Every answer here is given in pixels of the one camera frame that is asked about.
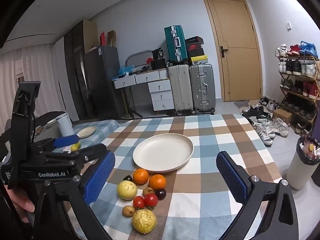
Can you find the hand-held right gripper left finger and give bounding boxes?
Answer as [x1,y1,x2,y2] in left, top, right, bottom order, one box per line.
[32,151,116,240]

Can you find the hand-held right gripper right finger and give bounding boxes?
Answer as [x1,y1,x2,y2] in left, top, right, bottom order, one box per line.
[216,151,300,240]

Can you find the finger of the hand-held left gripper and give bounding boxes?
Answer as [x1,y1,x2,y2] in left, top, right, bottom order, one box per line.
[31,134,80,153]
[37,144,112,170]

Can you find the yellow lemon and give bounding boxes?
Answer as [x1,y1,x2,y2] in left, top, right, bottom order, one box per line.
[117,180,138,201]

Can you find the orange mandarin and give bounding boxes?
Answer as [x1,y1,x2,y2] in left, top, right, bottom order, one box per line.
[149,174,167,190]
[133,168,149,185]

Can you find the red tomato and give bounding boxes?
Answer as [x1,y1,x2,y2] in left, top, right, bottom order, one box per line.
[144,193,159,210]
[133,196,145,210]

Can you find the wrinkled yellow guava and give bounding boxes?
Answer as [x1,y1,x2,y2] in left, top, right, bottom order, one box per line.
[132,209,157,234]

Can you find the cream round plate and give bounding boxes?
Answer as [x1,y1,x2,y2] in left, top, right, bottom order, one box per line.
[132,133,194,173]

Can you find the person's left hand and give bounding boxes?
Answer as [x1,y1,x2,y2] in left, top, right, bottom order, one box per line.
[5,186,35,224]

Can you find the white cylindrical container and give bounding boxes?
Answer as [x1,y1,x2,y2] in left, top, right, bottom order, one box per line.
[55,113,75,137]

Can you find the small cream plate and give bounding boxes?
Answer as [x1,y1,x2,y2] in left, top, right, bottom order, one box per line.
[76,126,97,138]

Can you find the blue checkered cloth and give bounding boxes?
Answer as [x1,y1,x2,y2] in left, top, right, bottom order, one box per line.
[71,120,121,153]

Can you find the brown blue checkered tablecloth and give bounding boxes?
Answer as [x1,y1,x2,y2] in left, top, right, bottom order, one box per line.
[62,114,284,240]

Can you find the scattered pile of sneakers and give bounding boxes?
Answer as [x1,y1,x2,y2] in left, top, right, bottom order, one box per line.
[241,97,290,147]

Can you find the black tripod stand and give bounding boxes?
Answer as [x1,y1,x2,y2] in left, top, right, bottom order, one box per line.
[129,87,143,119]

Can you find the white trash bin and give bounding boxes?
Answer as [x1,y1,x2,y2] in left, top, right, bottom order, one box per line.
[286,136,320,190]

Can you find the grey refrigerator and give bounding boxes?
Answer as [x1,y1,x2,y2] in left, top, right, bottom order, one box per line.
[84,46,125,120]

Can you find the dark tall wardrobe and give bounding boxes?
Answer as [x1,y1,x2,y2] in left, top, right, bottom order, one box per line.
[64,20,98,121]

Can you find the brown cardboard box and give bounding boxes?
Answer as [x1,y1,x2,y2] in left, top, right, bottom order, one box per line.
[272,109,292,125]

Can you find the white curtain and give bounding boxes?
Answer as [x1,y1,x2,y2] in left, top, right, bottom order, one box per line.
[0,45,66,130]

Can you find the blue plastic bag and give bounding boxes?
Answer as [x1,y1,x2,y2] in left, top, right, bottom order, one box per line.
[117,65,135,77]

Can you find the silver hard suitcase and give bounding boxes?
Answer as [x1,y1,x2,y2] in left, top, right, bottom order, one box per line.
[189,64,216,114]

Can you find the white drawer desk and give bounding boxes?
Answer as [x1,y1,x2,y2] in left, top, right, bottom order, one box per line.
[113,67,175,112]

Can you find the beige hard suitcase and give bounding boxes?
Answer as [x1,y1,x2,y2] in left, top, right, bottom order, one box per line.
[167,64,194,114]

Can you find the wooden shoe rack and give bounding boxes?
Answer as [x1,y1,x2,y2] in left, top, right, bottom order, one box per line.
[278,55,320,132]

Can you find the brown cardboard sheet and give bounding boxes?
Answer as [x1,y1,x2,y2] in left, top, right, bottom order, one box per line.
[107,30,117,47]

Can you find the black storage box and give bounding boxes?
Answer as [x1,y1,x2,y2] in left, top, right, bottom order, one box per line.
[151,59,167,70]

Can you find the yellow black shoe box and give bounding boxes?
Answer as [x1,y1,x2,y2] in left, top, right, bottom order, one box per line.
[189,55,208,66]

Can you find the black labelled bag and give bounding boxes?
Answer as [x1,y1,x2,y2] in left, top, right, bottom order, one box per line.
[152,47,167,60]

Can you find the rows of assorted shoes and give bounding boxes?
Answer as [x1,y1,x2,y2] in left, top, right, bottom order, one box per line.
[275,41,320,134]

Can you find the tan wooden door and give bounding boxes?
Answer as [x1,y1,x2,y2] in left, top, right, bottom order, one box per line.
[203,0,263,102]

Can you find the teal hard suitcase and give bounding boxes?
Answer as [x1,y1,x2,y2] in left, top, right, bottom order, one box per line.
[164,25,188,64]

